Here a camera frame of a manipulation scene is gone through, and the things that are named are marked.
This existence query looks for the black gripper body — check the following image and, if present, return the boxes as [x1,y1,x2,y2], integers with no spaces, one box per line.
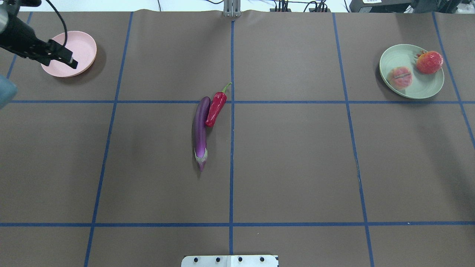
[0,13,56,64]

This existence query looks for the purple eggplant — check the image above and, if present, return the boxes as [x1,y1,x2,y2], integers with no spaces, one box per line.
[192,96,211,172]

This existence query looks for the red chili pepper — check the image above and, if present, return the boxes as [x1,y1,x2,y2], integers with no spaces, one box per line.
[205,82,232,127]

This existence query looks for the yellow pink peach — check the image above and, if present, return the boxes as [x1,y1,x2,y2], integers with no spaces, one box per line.
[386,66,413,90]

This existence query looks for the pink plate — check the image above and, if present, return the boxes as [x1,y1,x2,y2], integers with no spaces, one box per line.
[40,31,97,78]

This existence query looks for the orange black power strip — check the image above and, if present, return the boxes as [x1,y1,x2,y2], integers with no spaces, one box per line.
[269,0,331,13]

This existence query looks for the black power adapter box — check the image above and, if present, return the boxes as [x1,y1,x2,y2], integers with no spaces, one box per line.
[349,0,412,13]

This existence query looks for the green plate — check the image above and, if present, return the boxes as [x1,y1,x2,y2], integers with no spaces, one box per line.
[379,44,445,100]

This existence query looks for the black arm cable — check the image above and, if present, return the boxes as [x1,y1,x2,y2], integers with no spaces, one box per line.
[45,0,68,47]

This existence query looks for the aluminium frame post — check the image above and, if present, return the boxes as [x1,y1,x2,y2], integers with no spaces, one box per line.
[223,0,241,17]

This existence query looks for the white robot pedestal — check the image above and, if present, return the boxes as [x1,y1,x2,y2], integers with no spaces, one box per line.
[180,255,279,267]

